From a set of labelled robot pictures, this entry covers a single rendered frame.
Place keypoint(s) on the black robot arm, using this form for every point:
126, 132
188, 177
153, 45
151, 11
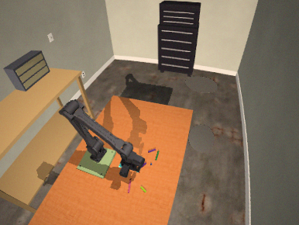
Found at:
80, 119

